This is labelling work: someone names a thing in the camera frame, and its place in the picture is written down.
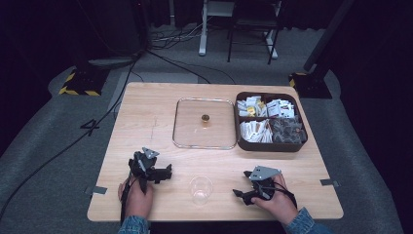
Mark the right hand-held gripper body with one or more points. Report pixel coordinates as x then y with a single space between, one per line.
263 182

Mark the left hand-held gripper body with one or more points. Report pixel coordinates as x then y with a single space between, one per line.
142 166

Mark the person's right hand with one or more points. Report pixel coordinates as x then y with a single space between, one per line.
279 203

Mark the person's left hand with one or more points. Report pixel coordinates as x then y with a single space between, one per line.
138 201

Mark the brown compartment box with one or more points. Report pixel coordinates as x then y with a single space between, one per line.
269 147

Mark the clear plastic cup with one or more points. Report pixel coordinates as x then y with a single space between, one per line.
200 190

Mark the pile of white paper sticks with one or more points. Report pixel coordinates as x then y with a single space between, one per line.
256 130

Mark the grey tape strip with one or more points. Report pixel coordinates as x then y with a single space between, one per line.
329 182
96 189

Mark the pile of dark grey packets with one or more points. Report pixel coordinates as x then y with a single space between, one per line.
288 130

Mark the clear glass lid gold knob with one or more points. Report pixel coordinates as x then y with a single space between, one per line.
205 124

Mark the pile of white yellow sachets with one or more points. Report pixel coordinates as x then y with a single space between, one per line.
250 106

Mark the pile of white dark-printed packets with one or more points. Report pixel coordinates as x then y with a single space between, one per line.
281 108

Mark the striped black yellow stand base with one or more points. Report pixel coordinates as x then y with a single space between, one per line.
310 85
83 81

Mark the white desk leg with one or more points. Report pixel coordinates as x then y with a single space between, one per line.
272 45
203 32

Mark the slanted grey metal stand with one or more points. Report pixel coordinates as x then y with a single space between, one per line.
328 34

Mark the black metal chair frame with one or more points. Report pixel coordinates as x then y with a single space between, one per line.
253 23

